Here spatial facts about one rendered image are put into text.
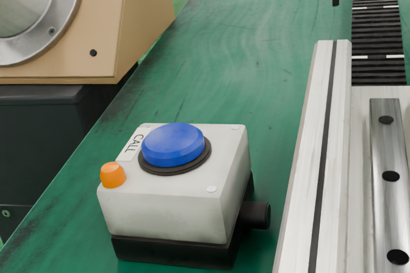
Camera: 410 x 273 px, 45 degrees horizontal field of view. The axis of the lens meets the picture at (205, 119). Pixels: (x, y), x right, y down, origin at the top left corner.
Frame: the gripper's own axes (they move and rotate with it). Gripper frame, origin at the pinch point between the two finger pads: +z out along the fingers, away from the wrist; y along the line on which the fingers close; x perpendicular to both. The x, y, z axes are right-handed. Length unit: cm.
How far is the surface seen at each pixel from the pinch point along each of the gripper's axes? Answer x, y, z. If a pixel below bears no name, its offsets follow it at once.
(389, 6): -1.6, -1.6, 2.5
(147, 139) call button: 32.0, 14.4, -1.3
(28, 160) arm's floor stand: 12.8, 42.1, 15.5
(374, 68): 10.3, 0.2, 4.5
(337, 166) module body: 35.6, 2.7, -2.4
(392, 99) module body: 23.8, -0.5, 0.4
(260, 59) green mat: 4.2, 12.6, 6.1
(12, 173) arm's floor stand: 13, 45, 18
